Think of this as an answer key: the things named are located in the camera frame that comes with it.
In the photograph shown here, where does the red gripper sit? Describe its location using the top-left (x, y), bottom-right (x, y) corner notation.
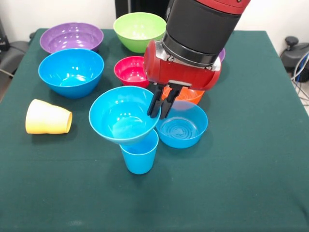
top-left (143, 40), bottom-right (222, 119)

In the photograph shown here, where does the orange plastic bowl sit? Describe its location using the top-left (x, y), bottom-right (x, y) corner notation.
top-left (161, 86), bottom-right (206, 105)

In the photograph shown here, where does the small blue plastic bowl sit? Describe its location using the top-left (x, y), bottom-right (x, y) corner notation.
top-left (155, 101), bottom-right (209, 149)

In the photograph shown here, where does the cyan plastic bowl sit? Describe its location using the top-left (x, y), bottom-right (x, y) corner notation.
top-left (88, 86), bottom-right (162, 145)

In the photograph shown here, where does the pink plastic bowl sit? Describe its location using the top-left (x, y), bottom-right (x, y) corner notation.
top-left (113, 56), bottom-right (150, 89)

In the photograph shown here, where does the blue plastic cup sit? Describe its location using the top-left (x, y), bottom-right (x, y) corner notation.
top-left (119, 129), bottom-right (159, 175)

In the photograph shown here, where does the yellow plastic cup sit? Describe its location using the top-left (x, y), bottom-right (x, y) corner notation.
top-left (25, 99), bottom-right (73, 135)

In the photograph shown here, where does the green plastic bowl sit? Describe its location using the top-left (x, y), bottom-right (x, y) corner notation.
top-left (113, 12), bottom-right (168, 54)

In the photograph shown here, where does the large blue plastic bowl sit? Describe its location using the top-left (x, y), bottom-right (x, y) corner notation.
top-left (38, 48), bottom-right (105, 99)

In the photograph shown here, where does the dark green table cloth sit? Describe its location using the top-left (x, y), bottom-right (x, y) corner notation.
top-left (0, 28), bottom-right (309, 232)

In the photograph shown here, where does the bundle of floor cables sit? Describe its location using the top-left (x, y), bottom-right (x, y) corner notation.
top-left (291, 52), bottom-right (309, 102)

